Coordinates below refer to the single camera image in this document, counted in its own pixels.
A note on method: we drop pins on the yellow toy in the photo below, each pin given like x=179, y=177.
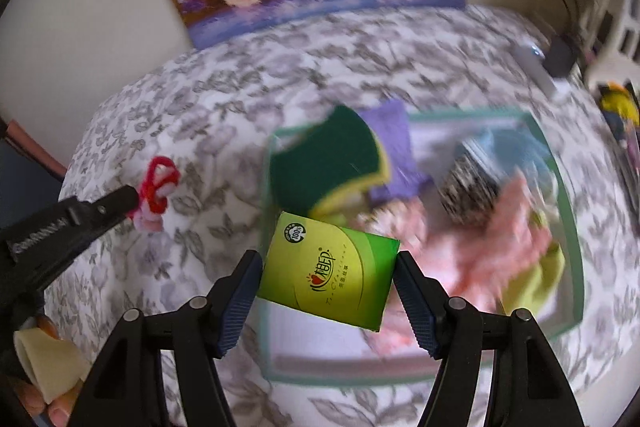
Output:
x=620, y=104

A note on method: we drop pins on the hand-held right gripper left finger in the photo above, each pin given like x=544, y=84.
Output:
x=240, y=307

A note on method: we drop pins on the black charger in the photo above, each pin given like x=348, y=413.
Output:
x=560, y=56

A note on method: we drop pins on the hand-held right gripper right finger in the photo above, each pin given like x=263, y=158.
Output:
x=417, y=302

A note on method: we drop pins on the green tissue pack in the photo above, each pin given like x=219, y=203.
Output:
x=330, y=272

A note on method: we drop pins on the leopard print scrunchie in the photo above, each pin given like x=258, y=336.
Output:
x=470, y=189

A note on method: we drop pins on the purple wipes packet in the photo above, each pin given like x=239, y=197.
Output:
x=395, y=147

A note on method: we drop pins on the white lattice chair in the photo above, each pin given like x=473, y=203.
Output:
x=615, y=42

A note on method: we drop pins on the teal-edged white shallow box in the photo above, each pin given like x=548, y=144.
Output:
x=560, y=217

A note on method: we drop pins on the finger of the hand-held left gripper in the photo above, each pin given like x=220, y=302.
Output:
x=105, y=209

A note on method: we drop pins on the white power strip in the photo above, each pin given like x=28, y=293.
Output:
x=537, y=67

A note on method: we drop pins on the blue face mask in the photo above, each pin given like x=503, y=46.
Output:
x=520, y=157

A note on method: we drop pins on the green and yellow sponge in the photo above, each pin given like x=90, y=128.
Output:
x=320, y=157

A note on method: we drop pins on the red and pink pipe cleaners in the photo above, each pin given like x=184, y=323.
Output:
x=157, y=192

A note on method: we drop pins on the pink fuzzy sock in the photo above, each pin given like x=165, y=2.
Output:
x=480, y=252

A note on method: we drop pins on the grey floral blanket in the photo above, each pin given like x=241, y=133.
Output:
x=300, y=72

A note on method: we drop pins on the lime green cloth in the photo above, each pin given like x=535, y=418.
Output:
x=540, y=277

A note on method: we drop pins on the dark furniture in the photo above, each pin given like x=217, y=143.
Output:
x=25, y=177

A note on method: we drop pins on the beige stocking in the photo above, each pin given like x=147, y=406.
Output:
x=395, y=219

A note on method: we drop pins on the person's left hand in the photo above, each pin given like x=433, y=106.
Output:
x=37, y=402

